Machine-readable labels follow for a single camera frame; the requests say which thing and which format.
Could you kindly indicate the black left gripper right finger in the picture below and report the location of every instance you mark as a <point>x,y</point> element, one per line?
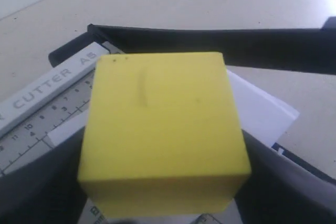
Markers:
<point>283,188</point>

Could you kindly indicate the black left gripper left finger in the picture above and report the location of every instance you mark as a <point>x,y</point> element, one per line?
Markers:
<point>45,190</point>

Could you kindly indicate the white paper sheet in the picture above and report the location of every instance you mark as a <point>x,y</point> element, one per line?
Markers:
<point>262,115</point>

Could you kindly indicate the yellow foam cube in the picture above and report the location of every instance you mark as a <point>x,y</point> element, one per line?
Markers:
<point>163,136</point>

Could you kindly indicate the black cutter blade arm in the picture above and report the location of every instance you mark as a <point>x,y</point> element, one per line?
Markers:
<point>310,50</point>

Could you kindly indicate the grey paper cutter base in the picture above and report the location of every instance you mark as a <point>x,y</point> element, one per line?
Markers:
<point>29,115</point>

